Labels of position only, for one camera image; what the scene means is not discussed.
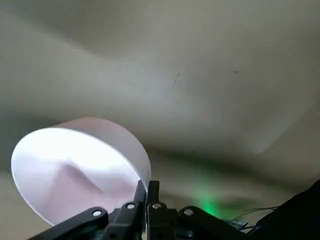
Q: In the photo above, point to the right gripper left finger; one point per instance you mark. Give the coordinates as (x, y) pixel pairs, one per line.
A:
(87, 222)

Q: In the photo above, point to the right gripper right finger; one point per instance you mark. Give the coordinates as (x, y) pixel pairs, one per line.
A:
(195, 222)

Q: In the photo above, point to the pink bowl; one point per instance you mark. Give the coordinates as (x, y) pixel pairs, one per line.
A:
(62, 175)

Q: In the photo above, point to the black backdrop cloth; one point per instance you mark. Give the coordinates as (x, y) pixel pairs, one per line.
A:
(300, 215)

